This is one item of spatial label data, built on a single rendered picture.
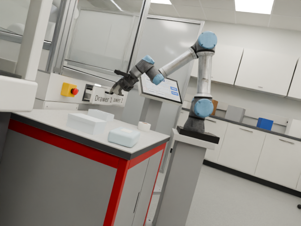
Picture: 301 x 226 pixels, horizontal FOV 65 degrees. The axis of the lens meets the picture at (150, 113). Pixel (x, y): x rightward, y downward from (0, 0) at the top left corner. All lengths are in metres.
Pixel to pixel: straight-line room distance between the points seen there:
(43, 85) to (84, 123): 0.45
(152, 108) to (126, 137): 1.65
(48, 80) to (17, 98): 0.48
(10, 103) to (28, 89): 0.07
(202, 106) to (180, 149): 0.34
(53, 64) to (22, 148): 0.46
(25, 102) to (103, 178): 0.36
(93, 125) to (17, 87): 0.28
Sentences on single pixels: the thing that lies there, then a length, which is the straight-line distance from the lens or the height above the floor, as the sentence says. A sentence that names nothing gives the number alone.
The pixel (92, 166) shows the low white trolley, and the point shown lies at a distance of 0.89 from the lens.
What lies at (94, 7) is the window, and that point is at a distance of 1.57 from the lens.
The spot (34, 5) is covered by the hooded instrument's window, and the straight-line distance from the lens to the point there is 0.85.
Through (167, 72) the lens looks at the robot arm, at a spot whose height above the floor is 1.14.
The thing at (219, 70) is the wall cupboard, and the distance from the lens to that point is 4.77.
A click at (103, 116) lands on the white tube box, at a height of 0.78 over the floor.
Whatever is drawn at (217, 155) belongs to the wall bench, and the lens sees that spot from 4.37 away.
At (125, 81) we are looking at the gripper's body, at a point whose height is 1.01.
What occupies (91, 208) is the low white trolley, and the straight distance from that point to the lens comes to 0.93.
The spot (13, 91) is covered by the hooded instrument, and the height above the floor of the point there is 0.87.
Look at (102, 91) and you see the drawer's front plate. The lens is 1.60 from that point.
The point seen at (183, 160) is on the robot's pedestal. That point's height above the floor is 0.59.
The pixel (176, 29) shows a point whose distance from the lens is 3.37.
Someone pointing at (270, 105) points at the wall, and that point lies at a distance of 5.04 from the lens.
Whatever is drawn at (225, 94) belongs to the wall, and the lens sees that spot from 5.05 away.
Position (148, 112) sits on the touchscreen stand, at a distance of 2.46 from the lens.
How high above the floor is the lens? 0.96
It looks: 4 degrees down
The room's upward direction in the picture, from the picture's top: 15 degrees clockwise
